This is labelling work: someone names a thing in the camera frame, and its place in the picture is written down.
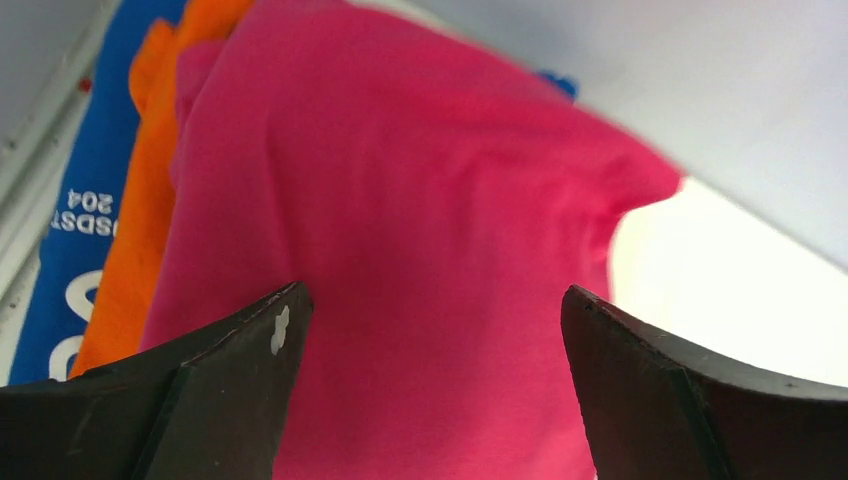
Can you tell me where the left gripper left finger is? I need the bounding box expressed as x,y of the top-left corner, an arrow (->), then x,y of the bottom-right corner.
1,282 -> 314,479

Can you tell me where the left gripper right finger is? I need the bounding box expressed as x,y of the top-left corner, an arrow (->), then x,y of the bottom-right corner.
561,286 -> 847,480

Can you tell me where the pink t-shirt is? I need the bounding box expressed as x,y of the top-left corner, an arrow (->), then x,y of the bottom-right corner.
142,1 -> 680,479

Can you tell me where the orange folded t-shirt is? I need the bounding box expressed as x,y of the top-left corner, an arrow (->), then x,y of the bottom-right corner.
70,0 -> 251,377

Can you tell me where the blue folded t-shirt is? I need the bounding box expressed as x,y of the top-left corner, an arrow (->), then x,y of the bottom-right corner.
1,1 -> 185,386

